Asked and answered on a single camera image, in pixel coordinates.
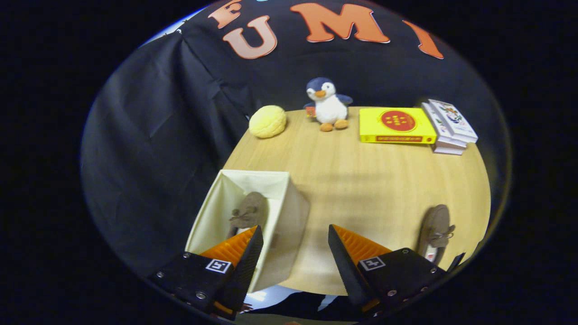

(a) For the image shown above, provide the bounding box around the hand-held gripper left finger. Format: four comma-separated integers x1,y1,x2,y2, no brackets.
151,225,265,321

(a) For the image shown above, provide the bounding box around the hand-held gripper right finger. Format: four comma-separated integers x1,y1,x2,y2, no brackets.
327,223,448,316

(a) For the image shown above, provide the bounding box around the brown fuzzy shoe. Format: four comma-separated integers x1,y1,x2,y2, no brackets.
228,191,268,237
416,204,457,265

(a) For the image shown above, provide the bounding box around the cream fabric storage box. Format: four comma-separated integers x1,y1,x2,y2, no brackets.
184,169,311,294

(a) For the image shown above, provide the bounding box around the black backdrop cloth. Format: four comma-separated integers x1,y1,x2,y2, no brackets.
81,0,511,280

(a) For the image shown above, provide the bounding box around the yellow plush bun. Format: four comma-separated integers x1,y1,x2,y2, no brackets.
248,105,288,139

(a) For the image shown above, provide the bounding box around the yellow book with red circle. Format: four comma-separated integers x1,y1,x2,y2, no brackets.
359,107,438,144

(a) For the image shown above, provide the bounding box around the penguin plush toy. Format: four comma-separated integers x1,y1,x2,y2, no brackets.
303,77,354,132

